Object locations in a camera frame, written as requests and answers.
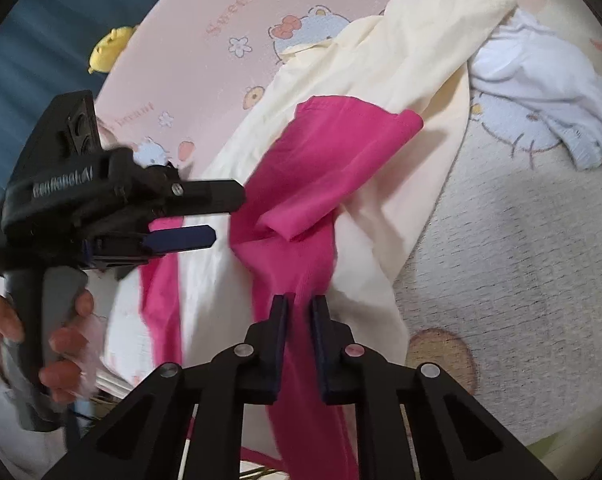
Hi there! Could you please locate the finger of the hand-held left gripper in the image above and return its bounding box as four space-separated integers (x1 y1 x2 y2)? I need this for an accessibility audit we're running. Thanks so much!
83 225 216 268
172 178 247 214

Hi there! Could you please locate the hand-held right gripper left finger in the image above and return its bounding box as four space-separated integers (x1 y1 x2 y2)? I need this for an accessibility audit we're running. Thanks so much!
43 294 290 480

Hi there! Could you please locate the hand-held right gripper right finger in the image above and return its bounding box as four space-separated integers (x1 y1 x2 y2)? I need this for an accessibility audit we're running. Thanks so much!
308 296 556 480

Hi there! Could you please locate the cream and pink shirt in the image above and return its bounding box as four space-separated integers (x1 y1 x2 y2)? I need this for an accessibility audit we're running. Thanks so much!
103 0 519 480

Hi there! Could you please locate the white garment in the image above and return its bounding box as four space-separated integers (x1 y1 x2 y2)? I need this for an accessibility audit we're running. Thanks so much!
471 10 602 171

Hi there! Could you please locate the person's left hand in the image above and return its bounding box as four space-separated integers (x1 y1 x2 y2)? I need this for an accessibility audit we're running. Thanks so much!
0 290 96 404

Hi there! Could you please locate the yellow plush toy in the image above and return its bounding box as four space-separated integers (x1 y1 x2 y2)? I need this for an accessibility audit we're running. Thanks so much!
87 25 139 75

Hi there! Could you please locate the dark blue cloth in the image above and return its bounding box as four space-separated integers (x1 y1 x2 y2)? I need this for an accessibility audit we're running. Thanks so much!
0 0 148 206

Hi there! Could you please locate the cat print blanket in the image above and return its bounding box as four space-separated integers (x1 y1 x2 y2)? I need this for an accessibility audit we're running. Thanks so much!
93 0 602 456

